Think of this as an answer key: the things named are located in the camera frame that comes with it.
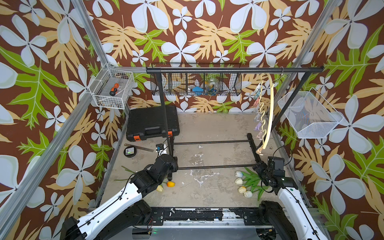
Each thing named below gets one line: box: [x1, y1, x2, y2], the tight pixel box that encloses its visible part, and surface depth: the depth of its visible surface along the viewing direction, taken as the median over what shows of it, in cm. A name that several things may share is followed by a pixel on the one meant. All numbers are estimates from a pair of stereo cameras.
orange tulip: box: [166, 181, 176, 188], surface depth 86 cm
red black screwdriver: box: [109, 83, 120, 97], surface depth 82 cm
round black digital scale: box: [123, 146, 137, 158], surface depth 98 cm
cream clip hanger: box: [256, 73, 275, 155], surface depth 65 cm
